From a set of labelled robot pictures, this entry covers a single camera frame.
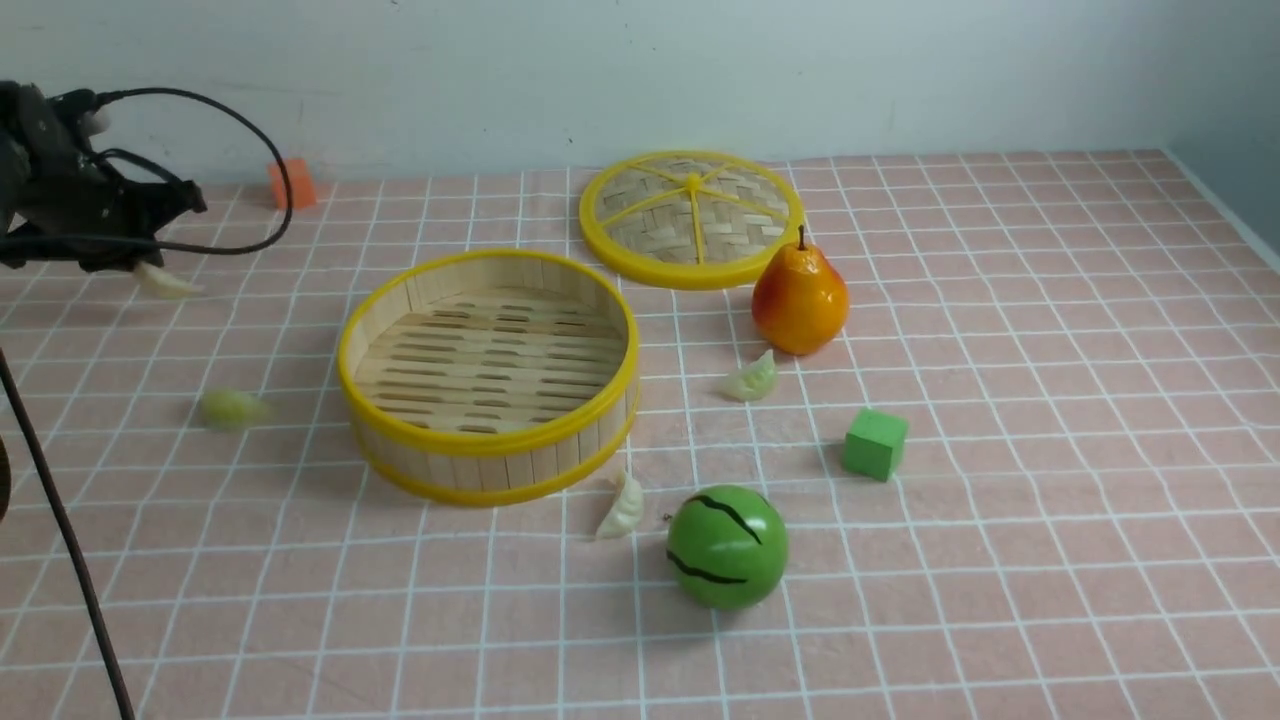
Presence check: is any bamboo steamer tray yellow rim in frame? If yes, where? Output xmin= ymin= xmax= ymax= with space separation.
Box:
xmin=335 ymin=250 xmax=640 ymax=507

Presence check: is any greenish dumpling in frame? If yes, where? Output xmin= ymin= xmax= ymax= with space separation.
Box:
xmin=718 ymin=348 xmax=778 ymax=404
xmin=198 ymin=389 xmax=270 ymax=432

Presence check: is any bamboo steamer lid yellow rim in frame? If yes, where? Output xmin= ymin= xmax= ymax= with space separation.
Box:
xmin=579 ymin=151 xmax=805 ymax=291

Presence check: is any orange toy pear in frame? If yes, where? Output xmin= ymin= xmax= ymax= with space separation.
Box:
xmin=751 ymin=225 xmax=850 ymax=356

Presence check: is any white dumpling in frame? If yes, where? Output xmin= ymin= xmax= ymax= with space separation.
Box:
xmin=594 ymin=469 xmax=645 ymax=541
xmin=132 ymin=263 xmax=204 ymax=300

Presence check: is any green toy watermelon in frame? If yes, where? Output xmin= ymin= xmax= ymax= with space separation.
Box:
xmin=666 ymin=484 xmax=788 ymax=611

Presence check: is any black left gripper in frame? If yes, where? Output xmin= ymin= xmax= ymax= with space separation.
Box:
xmin=1 ymin=82 xmax=207 ymax=273

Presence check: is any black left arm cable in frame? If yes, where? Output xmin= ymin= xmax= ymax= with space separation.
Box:
xmin=0 ymin=87 xmax=294 ymax=720

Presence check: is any green cube block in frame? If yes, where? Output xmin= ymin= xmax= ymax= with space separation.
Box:
xmin=840 ymin=407 xmax=910 ymax=483

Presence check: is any orange cube block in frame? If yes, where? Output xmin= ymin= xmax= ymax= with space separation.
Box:
xmin=268 ymin=158 xmax=317 ymax=211

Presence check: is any pink checkered tablecloth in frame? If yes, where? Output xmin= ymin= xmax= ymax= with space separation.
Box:
xmin=3 ymin=152 xmax=1279 ymax=719

